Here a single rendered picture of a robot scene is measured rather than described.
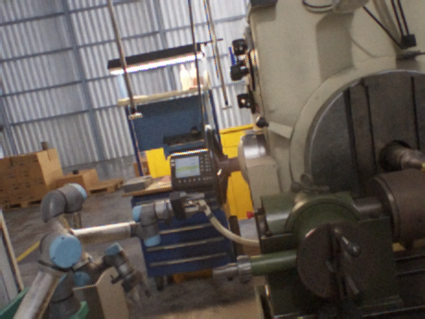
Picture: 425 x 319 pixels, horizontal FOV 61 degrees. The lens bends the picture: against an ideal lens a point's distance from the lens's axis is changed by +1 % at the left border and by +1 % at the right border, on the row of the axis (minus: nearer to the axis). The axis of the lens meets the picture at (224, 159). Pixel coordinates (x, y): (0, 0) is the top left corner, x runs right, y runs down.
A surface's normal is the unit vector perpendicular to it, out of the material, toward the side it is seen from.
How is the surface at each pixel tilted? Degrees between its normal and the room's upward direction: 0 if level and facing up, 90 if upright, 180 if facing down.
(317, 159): 90
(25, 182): 90
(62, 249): 84
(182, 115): 90
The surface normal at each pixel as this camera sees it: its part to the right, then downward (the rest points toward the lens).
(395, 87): 0.00, 0.17
